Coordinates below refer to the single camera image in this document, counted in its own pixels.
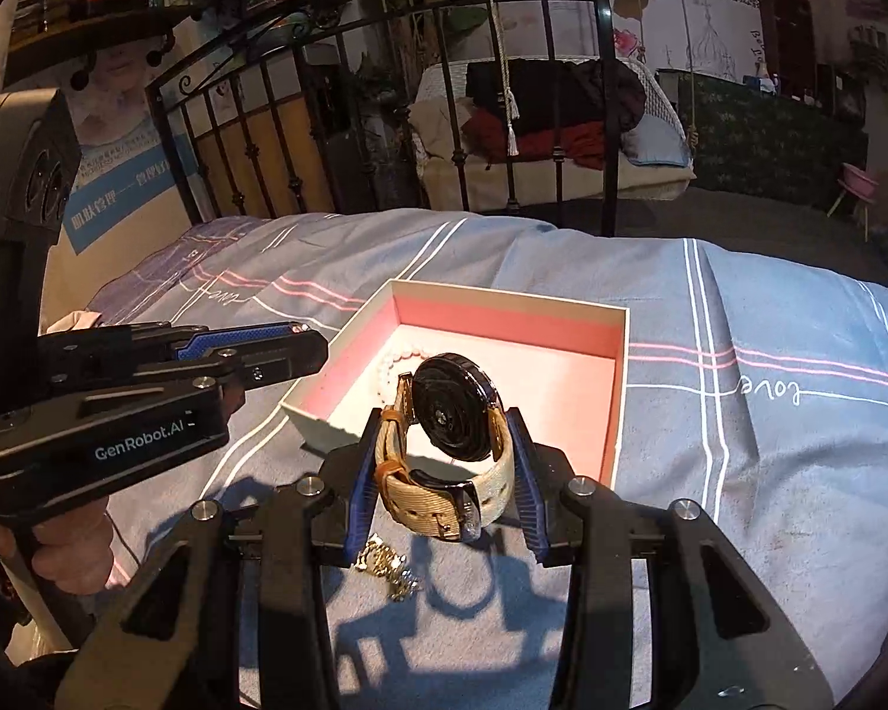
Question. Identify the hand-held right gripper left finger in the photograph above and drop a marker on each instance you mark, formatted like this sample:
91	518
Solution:
363	492

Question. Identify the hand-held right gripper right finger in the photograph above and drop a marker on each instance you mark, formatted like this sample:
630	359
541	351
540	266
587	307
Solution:
530	492

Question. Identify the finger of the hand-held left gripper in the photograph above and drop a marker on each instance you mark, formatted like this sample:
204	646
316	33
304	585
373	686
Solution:
281	362
233	341

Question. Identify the white box with pink inside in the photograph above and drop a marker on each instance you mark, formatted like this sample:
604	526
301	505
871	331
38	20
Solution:
555	399

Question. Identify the person's left hand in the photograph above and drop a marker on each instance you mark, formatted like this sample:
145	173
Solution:
70	558

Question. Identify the blue plaid blanket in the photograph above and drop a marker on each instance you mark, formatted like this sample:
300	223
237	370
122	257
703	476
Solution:
784	473

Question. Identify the light blue cushion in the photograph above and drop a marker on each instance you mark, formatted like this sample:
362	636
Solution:
655	140

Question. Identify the dark clothes pile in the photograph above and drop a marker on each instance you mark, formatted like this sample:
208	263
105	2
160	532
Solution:
562	100

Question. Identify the white wicker chair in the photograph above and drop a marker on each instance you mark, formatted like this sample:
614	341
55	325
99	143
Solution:
658	100

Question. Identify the green patterned table cloth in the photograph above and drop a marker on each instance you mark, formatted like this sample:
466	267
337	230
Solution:
769	133

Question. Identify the pink stool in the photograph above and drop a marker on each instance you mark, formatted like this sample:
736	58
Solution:
861	181

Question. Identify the red booth cabinet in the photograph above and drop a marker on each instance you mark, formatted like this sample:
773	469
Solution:
784	15

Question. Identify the blue wall poster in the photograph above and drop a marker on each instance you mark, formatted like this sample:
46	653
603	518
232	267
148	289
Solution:
129	155

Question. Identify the dark wall shelf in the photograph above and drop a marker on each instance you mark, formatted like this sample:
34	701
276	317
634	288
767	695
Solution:
81	33

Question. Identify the black metal bed frame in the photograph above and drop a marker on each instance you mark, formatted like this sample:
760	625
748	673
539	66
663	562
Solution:
607	89

